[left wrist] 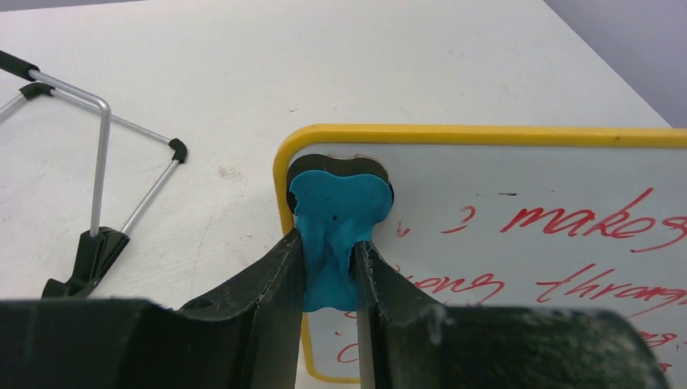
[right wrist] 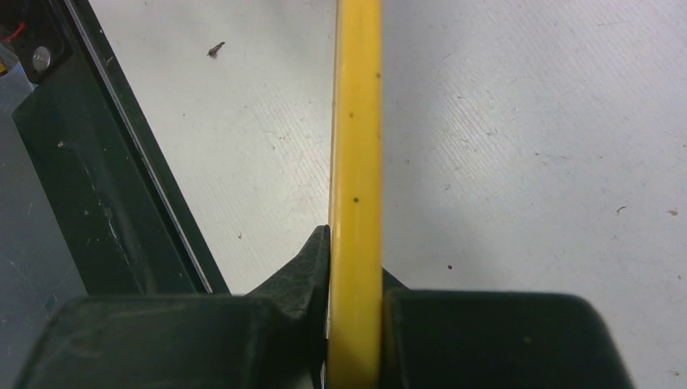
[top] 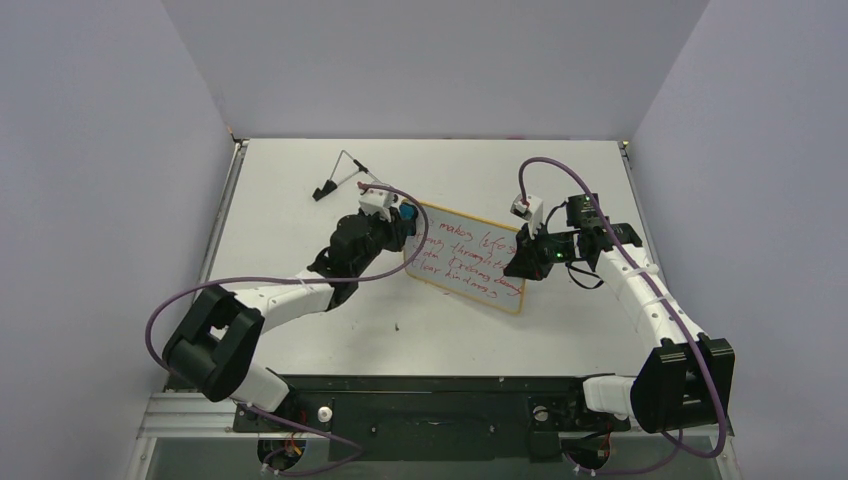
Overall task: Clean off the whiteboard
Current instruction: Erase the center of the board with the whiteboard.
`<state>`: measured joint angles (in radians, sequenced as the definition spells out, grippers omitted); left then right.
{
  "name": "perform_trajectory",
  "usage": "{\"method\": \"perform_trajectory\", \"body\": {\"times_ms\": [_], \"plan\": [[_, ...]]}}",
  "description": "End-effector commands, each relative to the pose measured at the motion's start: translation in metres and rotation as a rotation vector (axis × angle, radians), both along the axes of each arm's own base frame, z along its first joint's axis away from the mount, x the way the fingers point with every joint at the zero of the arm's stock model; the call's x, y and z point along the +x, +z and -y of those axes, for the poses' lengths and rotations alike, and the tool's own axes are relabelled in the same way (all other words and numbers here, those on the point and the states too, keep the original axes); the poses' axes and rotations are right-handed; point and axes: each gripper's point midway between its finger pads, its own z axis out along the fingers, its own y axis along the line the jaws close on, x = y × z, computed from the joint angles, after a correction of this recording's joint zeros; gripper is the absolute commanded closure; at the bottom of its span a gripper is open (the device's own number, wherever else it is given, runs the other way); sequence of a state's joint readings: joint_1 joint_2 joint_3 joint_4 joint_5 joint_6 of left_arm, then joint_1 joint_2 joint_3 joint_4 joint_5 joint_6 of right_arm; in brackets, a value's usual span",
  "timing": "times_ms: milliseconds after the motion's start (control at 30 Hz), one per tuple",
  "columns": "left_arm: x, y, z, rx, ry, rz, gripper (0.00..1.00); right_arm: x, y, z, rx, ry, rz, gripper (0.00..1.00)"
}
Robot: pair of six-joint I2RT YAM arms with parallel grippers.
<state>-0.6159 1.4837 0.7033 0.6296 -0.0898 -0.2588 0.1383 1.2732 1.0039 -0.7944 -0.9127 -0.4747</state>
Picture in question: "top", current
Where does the black wire easel stand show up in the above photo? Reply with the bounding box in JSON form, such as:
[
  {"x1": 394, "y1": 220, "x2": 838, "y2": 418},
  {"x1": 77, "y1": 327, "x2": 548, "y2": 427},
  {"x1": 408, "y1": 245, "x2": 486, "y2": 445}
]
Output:
[{"x1": 312, "y1": 149, "x2": 380, "y2": 202}]

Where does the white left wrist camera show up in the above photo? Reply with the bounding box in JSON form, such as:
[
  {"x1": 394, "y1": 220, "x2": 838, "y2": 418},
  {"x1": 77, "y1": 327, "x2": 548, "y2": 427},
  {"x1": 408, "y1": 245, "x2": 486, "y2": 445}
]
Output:
[{"x1": 357, "y1": 182, "x2": 400, "y2": 221}]

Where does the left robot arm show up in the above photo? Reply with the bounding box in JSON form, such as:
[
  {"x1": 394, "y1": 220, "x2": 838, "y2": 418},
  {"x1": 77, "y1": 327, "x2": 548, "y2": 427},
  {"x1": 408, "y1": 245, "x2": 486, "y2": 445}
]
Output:
[{"x1": 161, "y1": 203, "x2": 420, "y2": 430}]

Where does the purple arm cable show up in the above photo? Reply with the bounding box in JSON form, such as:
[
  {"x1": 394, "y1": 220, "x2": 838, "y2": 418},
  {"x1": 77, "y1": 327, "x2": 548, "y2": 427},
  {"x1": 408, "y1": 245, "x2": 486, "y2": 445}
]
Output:
[
  {"x1": 518, "y1": 156, "x2": 730, "y2": 460},
  {"x1": 145, "y1": 183, "x2": 432, "y2": 405}
]

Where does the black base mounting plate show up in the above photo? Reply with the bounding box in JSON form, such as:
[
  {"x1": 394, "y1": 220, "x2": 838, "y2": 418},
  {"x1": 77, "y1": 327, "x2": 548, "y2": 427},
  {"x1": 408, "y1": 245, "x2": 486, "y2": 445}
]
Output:
[{"x1": 231, "y1": 374, "x2": 631, "y2": 465}]

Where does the blue whiteboard eraser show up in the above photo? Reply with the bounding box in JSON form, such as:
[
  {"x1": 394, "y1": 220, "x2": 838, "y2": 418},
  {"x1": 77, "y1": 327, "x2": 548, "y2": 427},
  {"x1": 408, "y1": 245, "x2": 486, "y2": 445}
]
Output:
[{"x1": 398, "y1": 203, "x2": 419, "y2": 224}]

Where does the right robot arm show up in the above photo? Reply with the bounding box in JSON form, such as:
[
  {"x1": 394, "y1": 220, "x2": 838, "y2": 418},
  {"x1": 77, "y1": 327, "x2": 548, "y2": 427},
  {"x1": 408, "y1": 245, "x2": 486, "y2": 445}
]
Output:
[{"x1": 504, "y1": 194, "x2": 735, "y2": 433}]

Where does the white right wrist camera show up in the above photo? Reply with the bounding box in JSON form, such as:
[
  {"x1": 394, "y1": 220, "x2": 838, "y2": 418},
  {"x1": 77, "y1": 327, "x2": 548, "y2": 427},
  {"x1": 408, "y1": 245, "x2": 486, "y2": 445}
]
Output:
[{"x1": 510, "y1": 194, "x2": 544, "y2": 239}]

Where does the aluminium extrusion rail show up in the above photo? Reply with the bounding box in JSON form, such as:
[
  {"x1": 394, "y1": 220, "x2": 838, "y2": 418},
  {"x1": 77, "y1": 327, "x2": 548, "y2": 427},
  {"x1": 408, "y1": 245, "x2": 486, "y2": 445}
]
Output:
[{"x1": 138, "y1": 393, "x2": 718, "y2": 442}]

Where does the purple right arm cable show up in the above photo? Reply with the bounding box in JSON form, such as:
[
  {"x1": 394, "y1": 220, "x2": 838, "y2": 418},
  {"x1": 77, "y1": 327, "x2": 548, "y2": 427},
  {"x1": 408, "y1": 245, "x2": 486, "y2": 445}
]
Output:
[{"x1": 518, "y1": 156, "x2": 730, "y2": 460}]

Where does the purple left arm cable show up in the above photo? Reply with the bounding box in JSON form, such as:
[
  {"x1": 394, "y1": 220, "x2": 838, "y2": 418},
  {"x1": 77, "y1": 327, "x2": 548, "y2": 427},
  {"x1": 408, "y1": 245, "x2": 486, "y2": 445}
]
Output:
[{"x1": 145, "y1": 183, "x2": 432, "y2": 405}]

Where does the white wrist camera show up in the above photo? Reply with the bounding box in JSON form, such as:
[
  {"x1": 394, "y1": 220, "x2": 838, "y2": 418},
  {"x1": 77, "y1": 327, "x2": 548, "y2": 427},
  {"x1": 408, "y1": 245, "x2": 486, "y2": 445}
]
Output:
[
  {"x1": 510, "y1": 194, "x2": 544, "y2": 239},
  {"x1": 357, "y1": 182, "x2": 400, "y2": 221}
]

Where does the yellow framed whiteboard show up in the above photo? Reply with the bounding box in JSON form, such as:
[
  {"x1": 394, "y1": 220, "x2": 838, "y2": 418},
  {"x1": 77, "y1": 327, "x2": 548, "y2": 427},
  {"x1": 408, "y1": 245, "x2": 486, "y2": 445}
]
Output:
[{"x1": 404, "y1": 203, "x2": 526, "y2": 314}]

